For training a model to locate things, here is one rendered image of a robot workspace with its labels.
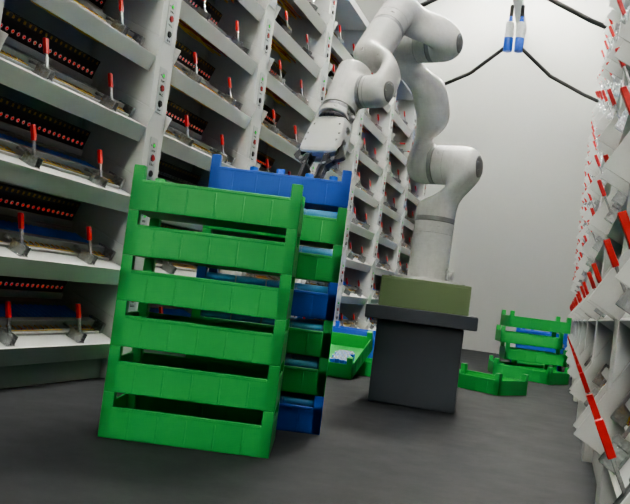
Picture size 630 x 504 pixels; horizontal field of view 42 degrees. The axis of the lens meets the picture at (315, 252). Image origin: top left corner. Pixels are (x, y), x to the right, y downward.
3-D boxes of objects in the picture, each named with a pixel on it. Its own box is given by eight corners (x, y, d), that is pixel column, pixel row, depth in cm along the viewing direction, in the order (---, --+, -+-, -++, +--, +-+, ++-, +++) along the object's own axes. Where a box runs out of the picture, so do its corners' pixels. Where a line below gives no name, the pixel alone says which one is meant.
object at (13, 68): (139, 142, 218) (163, 95, 217) (-14, 77, 160) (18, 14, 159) (82, 109, 224) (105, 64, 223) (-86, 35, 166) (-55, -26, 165)
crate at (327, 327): (328, 351, 192) (332, 317, 192) (328, 358, 172) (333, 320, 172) (201, 335, 192) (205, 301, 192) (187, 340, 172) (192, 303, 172)
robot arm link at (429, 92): (453, 193, 247) (404, 190, 255) (467, 172, 255) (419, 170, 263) (426, 35, 220) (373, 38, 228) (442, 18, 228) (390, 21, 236)
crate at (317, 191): (344, 216, 193) (349, 183, 194) (347, 208, 173) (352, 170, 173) (219, 201, 194) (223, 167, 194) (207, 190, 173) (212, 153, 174)
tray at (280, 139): (305, 165, 352) (320, 137, 351) (255, 135, 294) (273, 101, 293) (267, 145, 358) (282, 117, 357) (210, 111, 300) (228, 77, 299)
